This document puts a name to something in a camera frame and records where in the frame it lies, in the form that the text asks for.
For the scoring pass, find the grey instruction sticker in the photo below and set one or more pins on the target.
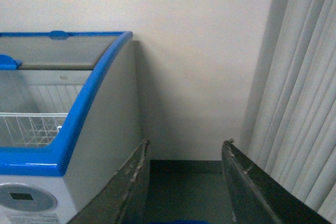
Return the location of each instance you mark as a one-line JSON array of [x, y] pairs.
[[26, 217]]

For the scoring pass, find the sliding glass freezer lid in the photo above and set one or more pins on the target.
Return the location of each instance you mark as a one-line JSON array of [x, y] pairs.
[[56, 50]]

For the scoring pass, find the oval grey control panel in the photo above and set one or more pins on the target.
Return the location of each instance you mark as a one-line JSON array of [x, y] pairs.
[[22, 197]]

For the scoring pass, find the white wire freezer basket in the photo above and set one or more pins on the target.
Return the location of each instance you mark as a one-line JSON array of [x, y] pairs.
[[30, 129]]

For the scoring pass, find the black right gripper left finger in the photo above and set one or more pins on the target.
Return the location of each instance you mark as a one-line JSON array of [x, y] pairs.
[[124, 197]]

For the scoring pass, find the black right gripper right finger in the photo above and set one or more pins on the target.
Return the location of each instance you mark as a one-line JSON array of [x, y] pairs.
[[256, 197]]

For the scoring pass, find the white pleated curtain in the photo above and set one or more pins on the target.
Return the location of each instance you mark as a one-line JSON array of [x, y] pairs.
[[294, 135]]

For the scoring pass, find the white blue chest freezer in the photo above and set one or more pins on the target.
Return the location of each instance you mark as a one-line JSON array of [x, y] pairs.
[[100, 134]]

